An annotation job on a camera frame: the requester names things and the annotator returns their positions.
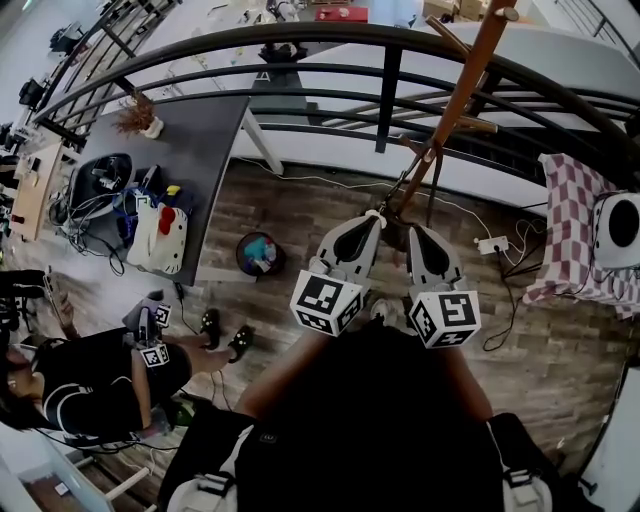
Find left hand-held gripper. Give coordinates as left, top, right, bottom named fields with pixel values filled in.
left=289, top=215, right=384, bottom=339

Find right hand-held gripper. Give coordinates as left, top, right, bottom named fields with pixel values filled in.
left=405, top=225, right=482, bottom=350

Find brown wooden coat stand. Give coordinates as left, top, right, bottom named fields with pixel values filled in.
left=394, top=0, right=522, bottom=221

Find person's left forearm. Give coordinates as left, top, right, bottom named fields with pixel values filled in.
left=234, top=329, right=331, bottom=421

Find person's right forearm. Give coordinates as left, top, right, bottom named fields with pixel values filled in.
left=439, top=344, right=495, bottom=424

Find white power strip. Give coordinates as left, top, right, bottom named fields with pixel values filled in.
left=474, top=235, right=511, bottom=256

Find black round waste bin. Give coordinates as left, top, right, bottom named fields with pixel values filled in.
left=235, top=231, right=288, bottom=278

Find black clog with charms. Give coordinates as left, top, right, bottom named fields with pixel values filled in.
left=199, top=308, right=221, bottom=351
left=227, top=324, right=255, bottom=365

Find checkered red white cloth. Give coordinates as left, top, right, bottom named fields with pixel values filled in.
left=522, top=152, right=640, bottom=321

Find person's dark shirt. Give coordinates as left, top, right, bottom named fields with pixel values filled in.
left=157, top=319, right=596, bottom=512

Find curved black metal railing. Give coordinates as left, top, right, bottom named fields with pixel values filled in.
left=32, top=20, right=640, bottom=194

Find dark blue bag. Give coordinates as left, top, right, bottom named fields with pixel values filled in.
left=132, top=164, right=195, bottom=236

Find grey table white legs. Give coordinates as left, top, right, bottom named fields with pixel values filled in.
left=47, top=94, right=285, bottom=289

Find white cat-shaped bag red bow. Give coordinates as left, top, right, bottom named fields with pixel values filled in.
left=124, top=202, right=190, bottom=276

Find red table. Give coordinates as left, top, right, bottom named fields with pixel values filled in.
left=313, top=5, right=370, bottom=24

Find dried plant in white vase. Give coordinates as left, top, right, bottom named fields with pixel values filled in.
left=113, top=89, right=165, bottom=140

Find black open case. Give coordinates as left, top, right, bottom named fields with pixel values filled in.
left=69, top=152, right=136, bottom=219

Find person's white harness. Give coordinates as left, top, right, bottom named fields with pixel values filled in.
left=167, top=472, right=551, bottom=512

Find light wooden desk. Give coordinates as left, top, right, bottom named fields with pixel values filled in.
left=8, top=142, right=66, bottom=242

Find straight black metal railing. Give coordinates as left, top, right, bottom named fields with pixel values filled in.
left=34, top=0, right=176, bottom=146

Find black floor cable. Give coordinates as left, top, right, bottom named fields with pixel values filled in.
left=482, top=249, right=546, bottom=351

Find black cable bundle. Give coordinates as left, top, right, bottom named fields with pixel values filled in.
left=49, top=194, right=126, bottom=276

